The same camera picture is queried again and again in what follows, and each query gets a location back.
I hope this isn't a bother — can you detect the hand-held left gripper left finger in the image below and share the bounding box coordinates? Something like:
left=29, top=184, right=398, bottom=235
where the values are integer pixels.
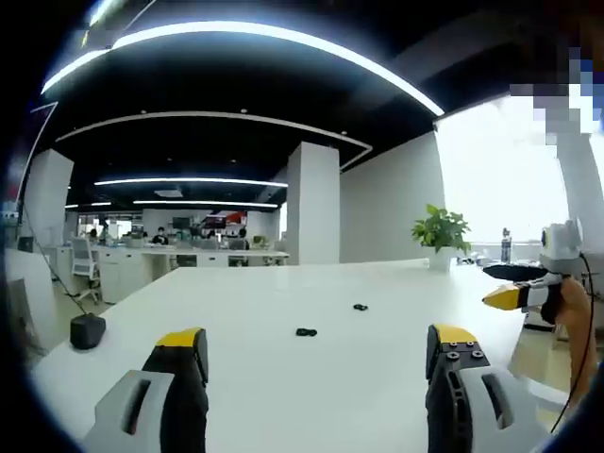
left=82, top=327, right=210, bottom=453

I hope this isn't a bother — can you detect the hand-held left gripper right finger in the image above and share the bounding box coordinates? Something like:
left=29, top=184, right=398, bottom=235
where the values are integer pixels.
left=426, top=323, right=553, bottom=453

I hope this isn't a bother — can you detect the green potted plant white pot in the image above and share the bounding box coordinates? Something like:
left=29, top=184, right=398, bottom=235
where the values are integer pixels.
left=411, top=203, right=473, bottom=273

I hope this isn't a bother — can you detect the black box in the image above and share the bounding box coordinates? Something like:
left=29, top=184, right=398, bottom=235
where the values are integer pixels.
left=69, top=313, right=108, bottom=351

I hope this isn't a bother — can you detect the white office desk row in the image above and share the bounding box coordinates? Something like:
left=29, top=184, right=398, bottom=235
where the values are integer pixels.
left=96, top=247, right=292, bottom=303

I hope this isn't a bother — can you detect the white mesh office chair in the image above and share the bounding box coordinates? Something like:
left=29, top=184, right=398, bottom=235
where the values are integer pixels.
left=70, top=236, right=103, bottom=306

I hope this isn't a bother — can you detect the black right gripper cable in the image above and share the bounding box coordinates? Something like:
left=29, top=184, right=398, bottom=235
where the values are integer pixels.
left=549, top=252, right=596, bottom=433

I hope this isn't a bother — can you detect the thin black cable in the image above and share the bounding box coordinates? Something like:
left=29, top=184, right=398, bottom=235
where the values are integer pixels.
left=21, top=200, right=91, bottom=316

